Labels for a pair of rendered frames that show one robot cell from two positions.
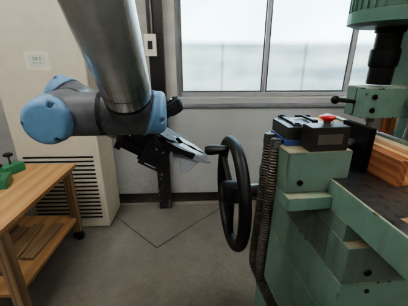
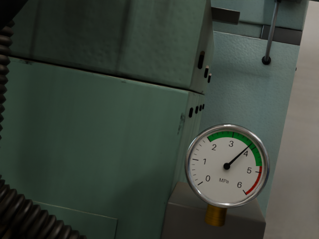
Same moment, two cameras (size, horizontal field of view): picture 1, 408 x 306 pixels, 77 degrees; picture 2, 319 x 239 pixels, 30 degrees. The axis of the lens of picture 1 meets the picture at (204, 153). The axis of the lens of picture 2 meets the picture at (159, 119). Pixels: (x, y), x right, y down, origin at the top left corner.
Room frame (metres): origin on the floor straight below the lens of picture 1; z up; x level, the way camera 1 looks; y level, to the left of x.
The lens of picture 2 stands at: (0.30, 0.23, 0.71)
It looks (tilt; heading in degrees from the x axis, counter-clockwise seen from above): 3 degrees down; 282
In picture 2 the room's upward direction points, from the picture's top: 11 degrees clockwise
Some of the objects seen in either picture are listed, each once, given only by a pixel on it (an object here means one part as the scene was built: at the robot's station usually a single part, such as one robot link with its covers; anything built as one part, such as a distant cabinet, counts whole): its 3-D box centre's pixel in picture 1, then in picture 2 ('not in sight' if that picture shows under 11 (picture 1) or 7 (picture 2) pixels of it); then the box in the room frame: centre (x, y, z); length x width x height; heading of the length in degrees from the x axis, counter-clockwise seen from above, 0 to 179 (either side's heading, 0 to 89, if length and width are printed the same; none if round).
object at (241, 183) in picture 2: not in sight; (224, 175); (0.34, -0.23, 0.65); 0.06 x 0.04 x 0.08; 7
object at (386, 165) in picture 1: (360, 153); not in sight; (0.55, -0.36, 0.93); 0.23 x 0.02 x 0.05; 7
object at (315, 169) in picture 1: (302, 159); not in sight; (0.54, -0.22, 0.92); 0.15 x 0.13 x 0.09; 7
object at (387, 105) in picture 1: (381, 104); not in sight; (0.62, -0.43, 1.03); 0.14 x 0.07 x 0.09; 97
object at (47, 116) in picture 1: (68, 114); not in sight; (0.43, 0.23, 1.04); 0.11 x 0.11 x 0.08; 5
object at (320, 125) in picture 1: (306, 129); not in sight; (0.53, -0.22, 0.99); 0.13 x 0.11 x 0.06; 7
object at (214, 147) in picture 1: (216, 149); not in sight; (0.58, -0.03, 0.92); 0.06 x 0.03 x 0.03; 97
